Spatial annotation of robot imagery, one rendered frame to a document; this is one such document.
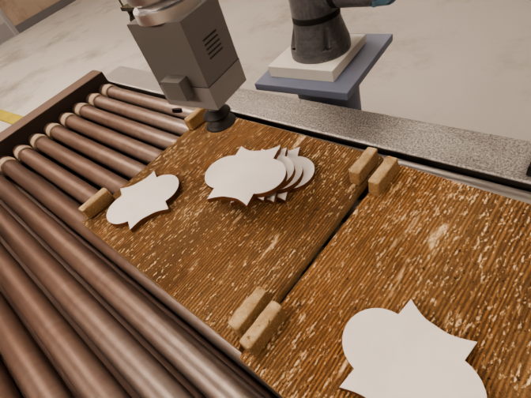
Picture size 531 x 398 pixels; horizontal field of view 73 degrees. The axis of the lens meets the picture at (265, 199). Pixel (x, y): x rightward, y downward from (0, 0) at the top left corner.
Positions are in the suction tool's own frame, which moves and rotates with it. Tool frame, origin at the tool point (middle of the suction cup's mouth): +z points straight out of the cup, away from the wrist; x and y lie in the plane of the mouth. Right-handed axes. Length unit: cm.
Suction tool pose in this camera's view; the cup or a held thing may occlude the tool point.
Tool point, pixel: (220, 122)
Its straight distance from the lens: 50.6
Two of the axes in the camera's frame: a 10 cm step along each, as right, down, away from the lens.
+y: 8.2, 2.2, -5.3
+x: 5.0, -7.2, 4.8
